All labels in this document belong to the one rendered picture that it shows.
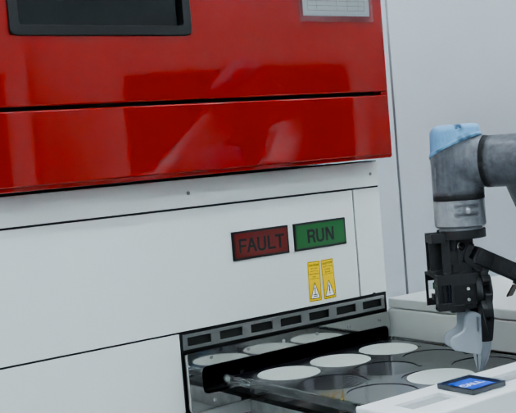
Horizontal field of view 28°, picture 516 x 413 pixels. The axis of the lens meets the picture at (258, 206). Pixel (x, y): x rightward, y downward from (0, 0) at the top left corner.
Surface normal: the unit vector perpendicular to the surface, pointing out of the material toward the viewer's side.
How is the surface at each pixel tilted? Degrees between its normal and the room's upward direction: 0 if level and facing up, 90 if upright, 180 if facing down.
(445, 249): 90
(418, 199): 90
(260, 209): 90
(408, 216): 90
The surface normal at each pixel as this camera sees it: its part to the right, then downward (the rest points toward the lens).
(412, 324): -0.80, 0.10
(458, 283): 0.10, 0.04
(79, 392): 0.59, 0.00
